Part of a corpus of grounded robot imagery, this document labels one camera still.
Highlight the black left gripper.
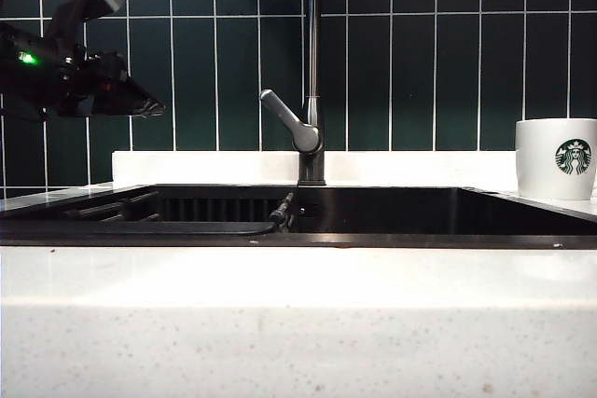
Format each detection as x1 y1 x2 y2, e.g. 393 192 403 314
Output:
49 49 167 117

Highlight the grey faucet lever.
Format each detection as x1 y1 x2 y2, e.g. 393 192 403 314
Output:
258 89 324 156

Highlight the white mug with green logo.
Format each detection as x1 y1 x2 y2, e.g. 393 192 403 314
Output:
514 117 597 202

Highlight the black sink drain rack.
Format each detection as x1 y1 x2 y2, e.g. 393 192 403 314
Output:
0 190 296 236

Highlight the dark metal faucet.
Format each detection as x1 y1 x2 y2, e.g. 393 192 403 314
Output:
297 0 327 187

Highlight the black kitchen sink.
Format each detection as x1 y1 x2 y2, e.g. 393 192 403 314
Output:
0 183 597 250

